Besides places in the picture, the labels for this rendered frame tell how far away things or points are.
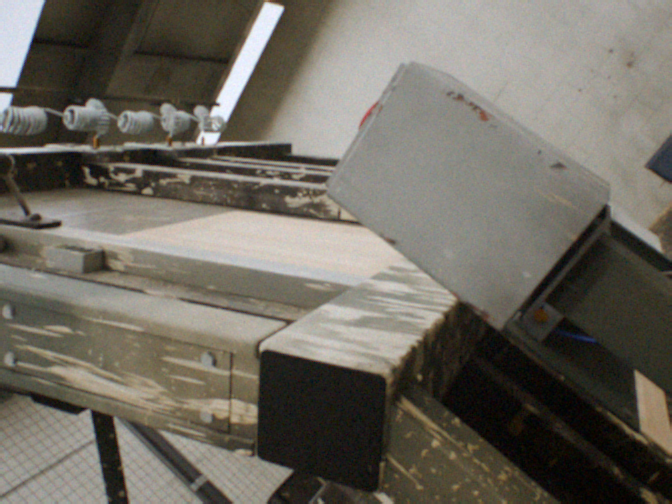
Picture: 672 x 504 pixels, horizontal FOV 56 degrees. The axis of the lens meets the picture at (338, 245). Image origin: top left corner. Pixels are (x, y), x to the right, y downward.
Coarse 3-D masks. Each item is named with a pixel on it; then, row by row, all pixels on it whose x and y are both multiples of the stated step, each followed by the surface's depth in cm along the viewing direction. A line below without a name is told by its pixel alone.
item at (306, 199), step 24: (96, 144) 173; (96, 168) 171; (120, 168) 168; (144, 168) 165; (168, 168) 167; (144, 192) 166; (168, 192) 163; (192, 192) 160; (216, 192) 157; (240, 192) 154; (264, 192) 152; (288, 192) 149; (312, 192) 147; (336, 216) 145
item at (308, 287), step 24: (24, 240) 97; (48, 240) 95; (72, 240) 93; (96, 240) 91; (120, 240) 92; (144, 240) 93; (120, 264) 90; (144, 264) 88; (168, 264) 86; (192, 264) 85; (216, 264) 83; (240, 264) 82; (264, 264) 83; (288, 264) 84; (216, 288) 84; (240, 288) 82; (264, 288) 81; (288, 288) 80; (312, 288) 78; (336, 288) 77
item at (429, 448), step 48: (624, 240) 242; (480, 384) 108; (528, 384) 127; (432, 432) 49; (480, 432) 103; (528, 432) 106; (576, 432) 108; (624, 432) 122; (288, 480) 71; (384, 480) 50; (432, 480) 49; (480, 480) 47; (528, 480) 51; (576, 480) 105; (624, 480) 103
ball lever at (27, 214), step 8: (0, 152) 91; (0, 160) 91; (8, 160) 92; (0, 168) 91; (8, 168) 92; (8, 176) 93; (8, 184) 94; (16, 192) 95; (16, 200) 96; (24, 200) 97; (24, 208) 97; (24, 216) 98; (32, 216) 98; (40, 216) 99
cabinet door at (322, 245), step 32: (192, 224) 119; (224, 224) 123; (256, 224) 125; (288, 224) 127; (320, 224) 128; (256, 256) 97; (288, 256) 98; (320, 256) 101; (352, 256) 102; (384, 256) 104
